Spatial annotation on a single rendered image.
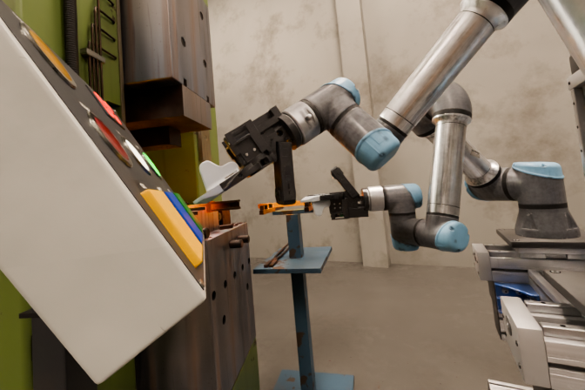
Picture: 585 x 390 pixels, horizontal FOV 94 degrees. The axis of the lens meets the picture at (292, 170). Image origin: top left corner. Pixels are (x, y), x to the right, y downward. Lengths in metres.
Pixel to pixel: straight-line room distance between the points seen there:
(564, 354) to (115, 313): 0.62
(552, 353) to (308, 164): 3.53
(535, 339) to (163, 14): 1.08
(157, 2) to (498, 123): 3.35
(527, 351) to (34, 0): 1.08
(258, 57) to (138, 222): 4.60
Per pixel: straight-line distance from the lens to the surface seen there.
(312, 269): 1.21
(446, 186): 0.79
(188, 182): 1.23
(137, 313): 0.23
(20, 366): 0.73
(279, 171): 0.49
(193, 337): 0.88
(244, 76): 4.82
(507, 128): 3.69
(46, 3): 0.82
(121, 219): 0.22
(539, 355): 0.66
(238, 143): 0.46
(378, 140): 0.49
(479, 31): 0.67
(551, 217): 1.12
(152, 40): 0.93
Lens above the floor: 1.03
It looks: 4 degrees up
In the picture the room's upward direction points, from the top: 5 degrees counter-clockwise
